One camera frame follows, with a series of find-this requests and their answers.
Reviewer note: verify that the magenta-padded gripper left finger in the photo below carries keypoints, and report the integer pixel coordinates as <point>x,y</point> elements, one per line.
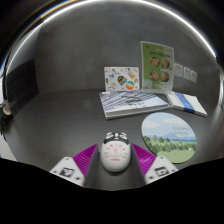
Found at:
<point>71,170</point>

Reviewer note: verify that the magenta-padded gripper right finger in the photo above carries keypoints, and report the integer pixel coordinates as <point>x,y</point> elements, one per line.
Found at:
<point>160,170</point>

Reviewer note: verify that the white panda-print computer mouse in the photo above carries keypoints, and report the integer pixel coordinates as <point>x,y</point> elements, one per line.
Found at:
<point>115,155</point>

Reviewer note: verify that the round landscape-print mouse pad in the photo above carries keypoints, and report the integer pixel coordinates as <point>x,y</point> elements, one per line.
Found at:
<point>170,136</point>

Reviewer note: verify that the large grey striped-cover book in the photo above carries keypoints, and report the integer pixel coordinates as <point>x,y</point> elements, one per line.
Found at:
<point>133,103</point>

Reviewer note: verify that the white book with blue band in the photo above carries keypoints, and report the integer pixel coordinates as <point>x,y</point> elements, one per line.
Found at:
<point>188,103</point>

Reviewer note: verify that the white sticker sheet card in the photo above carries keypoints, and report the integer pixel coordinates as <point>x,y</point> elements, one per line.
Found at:
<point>121,79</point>

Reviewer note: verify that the green menu in acrylic stand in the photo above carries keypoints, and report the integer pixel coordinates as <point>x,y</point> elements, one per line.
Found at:
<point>157,66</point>

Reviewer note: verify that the white wall sockets group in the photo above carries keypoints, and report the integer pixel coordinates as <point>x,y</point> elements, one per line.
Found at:
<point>179,70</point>

